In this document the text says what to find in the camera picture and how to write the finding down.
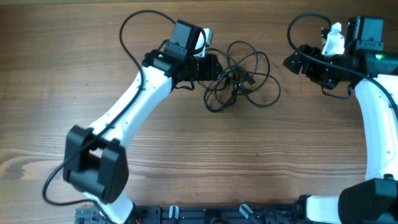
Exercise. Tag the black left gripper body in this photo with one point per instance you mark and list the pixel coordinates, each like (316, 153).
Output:
(203, 68)

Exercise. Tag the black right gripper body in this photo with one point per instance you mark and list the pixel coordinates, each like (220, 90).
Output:
(319, 72)

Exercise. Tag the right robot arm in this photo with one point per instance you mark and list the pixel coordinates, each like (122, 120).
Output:
(354, 54)

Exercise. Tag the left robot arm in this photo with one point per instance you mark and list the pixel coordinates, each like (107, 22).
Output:
(95, 157)

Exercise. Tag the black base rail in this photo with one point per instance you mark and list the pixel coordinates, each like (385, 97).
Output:
(285, 213)

